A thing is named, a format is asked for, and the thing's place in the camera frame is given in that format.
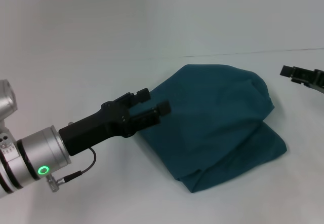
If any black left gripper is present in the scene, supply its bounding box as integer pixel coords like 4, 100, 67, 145
58, 88, 172, 157

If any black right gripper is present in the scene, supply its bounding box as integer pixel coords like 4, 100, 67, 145
279, 65, 324, 94

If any teal blue shirt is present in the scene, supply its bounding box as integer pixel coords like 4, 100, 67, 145
138, 63, 288, 194

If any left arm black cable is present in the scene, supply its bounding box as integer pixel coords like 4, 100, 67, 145
46, 146, 97, 193

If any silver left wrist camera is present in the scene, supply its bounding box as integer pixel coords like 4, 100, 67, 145
0, 79, 19, 146

